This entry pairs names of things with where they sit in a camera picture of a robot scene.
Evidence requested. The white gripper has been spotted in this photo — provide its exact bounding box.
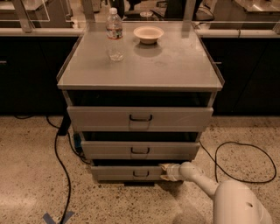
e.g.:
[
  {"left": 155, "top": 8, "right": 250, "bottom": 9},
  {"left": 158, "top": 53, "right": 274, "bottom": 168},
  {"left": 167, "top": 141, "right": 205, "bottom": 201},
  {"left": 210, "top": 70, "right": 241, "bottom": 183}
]
[{"left": 159, "top": 162, "right": 204, "bottom": 182}]

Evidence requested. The grey drawer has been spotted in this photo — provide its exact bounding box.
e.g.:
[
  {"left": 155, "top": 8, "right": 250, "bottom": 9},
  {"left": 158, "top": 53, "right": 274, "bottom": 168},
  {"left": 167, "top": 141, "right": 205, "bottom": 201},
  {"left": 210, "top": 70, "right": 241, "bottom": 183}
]
[
  {"left": 67, "top": 106, "right": 213, "bottom": 132},
  {"left": 91, "top": 166, "right": 164, "bottom": 181},
  {"left": 81, "top": 141, "right": 200, "bottom": 160}
]

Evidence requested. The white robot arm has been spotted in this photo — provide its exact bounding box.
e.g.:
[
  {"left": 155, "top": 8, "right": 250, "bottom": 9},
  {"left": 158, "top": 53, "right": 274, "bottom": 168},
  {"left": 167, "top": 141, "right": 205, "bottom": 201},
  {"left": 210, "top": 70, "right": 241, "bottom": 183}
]
[{"left": 159, "top": 162, "right": 273, "bottom": 224}]

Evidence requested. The grey drawer cabinet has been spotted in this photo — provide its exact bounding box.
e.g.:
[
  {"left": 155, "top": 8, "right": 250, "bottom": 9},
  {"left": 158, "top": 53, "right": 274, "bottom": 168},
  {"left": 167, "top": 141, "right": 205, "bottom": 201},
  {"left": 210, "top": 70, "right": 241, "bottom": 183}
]
[{"left": 56, "top": 20, "right": 226, "bottom": 187}]

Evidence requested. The black power strip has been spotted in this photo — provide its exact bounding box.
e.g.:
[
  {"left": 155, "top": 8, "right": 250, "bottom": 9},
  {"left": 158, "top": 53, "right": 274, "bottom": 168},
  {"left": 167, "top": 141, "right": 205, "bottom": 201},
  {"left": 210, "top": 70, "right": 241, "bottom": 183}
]
[{"left": 58, "top": 112, "right": 71, "bottom": 136}]

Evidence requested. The blue tape floor mark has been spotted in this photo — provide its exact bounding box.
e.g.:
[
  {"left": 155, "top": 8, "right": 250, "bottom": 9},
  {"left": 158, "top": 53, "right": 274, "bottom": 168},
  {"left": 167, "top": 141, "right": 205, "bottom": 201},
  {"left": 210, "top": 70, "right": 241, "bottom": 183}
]
[{"left": 43, "top": 211, "right": 74, "bottom": 224}]

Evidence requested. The white paper bowl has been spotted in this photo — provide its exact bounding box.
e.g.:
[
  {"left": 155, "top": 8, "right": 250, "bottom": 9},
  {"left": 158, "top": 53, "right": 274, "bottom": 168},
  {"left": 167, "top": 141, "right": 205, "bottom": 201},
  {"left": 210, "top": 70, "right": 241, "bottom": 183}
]
[{"left": 134, "top": 26, "right": 164, "bottom": 45}]

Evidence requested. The dark counter with white top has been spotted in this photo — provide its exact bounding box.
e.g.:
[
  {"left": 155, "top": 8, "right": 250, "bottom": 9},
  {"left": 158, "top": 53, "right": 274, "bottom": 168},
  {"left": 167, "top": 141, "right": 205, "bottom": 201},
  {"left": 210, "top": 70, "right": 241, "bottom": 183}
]
[{"left": 0, "top": 36, "right": 280, "bottom": 116}]

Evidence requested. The clear plastic water bottle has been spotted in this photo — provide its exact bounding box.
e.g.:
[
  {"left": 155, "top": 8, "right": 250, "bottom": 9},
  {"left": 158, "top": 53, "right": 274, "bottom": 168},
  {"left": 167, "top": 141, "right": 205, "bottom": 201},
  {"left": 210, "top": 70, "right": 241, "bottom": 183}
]
[{"left": 106, "top": 8, "right": 124, "bottom": 61}]

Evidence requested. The black cable right floor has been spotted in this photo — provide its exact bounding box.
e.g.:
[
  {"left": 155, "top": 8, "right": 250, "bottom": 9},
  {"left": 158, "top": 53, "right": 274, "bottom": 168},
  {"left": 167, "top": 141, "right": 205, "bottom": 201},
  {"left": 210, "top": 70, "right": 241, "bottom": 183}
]
[{"left": 199, "top": 141, "right": 277, "bottom": 185}]

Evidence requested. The black cable floor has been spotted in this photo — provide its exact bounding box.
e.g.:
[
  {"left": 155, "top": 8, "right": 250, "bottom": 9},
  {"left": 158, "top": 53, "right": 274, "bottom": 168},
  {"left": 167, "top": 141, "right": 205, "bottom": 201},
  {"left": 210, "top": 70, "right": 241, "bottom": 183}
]
[
  {"left": 45, "top": 115, "right": 88, "bottom": 224},
  {"left": 199, "top": 141, "right": 277, "bottom": 185}
]

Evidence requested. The black cable left floor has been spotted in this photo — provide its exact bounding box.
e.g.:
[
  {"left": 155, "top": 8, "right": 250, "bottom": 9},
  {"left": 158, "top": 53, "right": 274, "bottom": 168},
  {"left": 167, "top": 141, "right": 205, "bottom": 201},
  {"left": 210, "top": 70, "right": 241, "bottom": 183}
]
[{"left": 45, "top": 115, "right": 88, "bottom": 224}]

